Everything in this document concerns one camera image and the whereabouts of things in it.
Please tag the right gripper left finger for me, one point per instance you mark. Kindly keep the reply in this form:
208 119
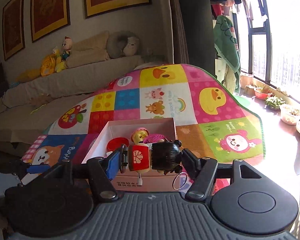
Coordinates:
101 172

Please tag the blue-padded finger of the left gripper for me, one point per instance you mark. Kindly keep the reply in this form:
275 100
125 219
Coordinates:
36 169

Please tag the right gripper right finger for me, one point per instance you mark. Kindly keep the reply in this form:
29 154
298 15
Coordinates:
202 172

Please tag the red plastic lid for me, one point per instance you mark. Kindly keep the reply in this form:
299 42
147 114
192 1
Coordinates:
116 142

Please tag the wooden doll red dress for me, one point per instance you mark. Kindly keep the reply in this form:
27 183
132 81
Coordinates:
151 167

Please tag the pink plastic strainer toy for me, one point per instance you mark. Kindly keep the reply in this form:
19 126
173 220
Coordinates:
154 138

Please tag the pink cardboard box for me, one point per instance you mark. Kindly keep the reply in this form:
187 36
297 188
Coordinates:
130 142

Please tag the colourful cartoon play mat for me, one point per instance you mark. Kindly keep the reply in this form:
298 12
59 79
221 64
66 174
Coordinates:
209 121

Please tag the beige sofa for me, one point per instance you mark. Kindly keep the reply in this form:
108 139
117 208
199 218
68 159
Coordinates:
22 122

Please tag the small brown plush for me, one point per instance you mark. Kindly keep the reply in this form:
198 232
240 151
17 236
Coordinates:
42 99

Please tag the beige pillow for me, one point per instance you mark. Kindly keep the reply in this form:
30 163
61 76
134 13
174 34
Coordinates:
90 50

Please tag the white bear plush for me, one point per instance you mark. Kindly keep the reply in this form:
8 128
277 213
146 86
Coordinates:
132 46

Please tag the cartoon boy doll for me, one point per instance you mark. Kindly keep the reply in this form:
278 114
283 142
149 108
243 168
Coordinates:
61 59

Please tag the grey neck pillow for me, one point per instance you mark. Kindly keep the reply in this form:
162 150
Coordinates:
117 42

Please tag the green dinosaur towel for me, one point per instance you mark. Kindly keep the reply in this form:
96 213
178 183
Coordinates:
226 47

